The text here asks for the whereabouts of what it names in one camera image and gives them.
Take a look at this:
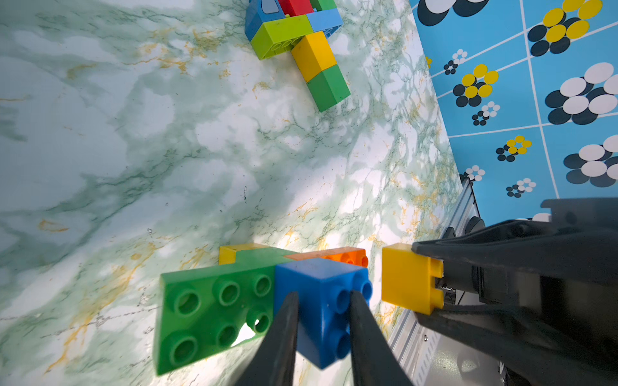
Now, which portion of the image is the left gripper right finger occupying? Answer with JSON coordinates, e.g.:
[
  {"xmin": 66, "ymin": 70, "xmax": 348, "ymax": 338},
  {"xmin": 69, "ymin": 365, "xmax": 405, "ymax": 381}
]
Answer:
[{"xmin": 349, "ymin": 290, "xmax": 413, "ymax": 386}]

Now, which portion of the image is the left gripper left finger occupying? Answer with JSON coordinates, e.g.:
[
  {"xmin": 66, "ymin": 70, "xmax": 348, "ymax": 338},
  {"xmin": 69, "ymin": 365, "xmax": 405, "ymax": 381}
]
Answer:
[{"xmin": 234, "ymin": 292, "xmax": 299, "ymax": 386}]

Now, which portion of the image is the lime long lego brick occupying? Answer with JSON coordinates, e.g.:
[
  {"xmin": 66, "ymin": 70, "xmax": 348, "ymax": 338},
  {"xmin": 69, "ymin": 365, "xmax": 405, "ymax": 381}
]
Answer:
[{"xmin": 251, "ymin": 14, "xmax": 313, "ymax": 60}]

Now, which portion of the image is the yellow square lego brick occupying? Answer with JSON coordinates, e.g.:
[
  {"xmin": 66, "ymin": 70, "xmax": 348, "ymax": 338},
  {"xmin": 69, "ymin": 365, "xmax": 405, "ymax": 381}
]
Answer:
[{"xmin": 291, "ymin": 32, "xmax": 337, "ymax": 83}]

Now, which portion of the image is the green long lego brick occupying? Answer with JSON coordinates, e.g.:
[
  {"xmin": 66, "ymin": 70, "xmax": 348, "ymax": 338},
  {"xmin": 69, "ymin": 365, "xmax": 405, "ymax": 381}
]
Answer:
[{"xmin": 153, "ymin": 262, "xmax": 275, "ymax": 376}]

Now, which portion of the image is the orange long lego brick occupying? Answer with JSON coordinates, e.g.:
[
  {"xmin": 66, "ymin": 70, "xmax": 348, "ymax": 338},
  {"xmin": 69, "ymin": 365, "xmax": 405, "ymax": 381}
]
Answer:
[{"xmin": 286, "ymin": 247, "xmax": 370, "ymax": 268}]

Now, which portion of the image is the light blue long lego brick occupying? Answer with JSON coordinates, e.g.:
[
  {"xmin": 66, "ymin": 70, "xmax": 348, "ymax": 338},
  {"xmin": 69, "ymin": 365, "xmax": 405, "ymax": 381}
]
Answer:
[{"xmin": 306, "ymin": 8, "xmax": 343, "ymax": 38}]

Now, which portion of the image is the small blue lego brick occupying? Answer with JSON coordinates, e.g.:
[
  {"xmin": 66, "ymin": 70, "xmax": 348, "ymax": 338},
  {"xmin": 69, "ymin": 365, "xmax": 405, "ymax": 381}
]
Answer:
[{"xmin": 245, "ymin": 0, "xmax": 286, "ymax": 41}]

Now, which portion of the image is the red square lego brick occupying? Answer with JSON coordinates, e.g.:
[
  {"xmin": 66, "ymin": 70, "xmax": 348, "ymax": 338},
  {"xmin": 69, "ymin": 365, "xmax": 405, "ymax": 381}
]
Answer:
[{"xmin": 278, "ymin": 0, "xmax": 314, "ymax": 17}]

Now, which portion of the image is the green square lego brick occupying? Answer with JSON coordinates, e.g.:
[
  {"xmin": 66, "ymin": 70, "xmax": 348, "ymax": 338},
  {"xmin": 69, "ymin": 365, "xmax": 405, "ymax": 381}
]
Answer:
[{"xmin": 236, "ymin": 247, "xmax": 295, "ymax": 265}]

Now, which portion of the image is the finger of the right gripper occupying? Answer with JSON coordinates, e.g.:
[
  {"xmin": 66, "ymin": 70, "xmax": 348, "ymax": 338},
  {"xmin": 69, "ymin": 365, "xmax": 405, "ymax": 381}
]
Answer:
[
  {"xmin": 415, "ymin": 305, "xmax": 617, "ymax": 385},
  {"xmin": 411, "ymin": 220, "xmax": 617, "ymax": 285}
]

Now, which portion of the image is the black computer mouse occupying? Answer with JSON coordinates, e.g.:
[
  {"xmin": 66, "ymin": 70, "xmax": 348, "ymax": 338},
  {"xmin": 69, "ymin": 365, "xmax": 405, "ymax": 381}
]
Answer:
[{"xmin": 463, "ymin": 216, "xmax": 485, "ymax": 235}]

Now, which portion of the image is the small green lego brick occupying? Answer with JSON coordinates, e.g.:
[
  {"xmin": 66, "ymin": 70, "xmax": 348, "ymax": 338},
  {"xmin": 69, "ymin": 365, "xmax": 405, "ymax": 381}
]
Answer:
[{"xmin": 310, "ymin": 0, "xmax": 336, "ymax": 11}]

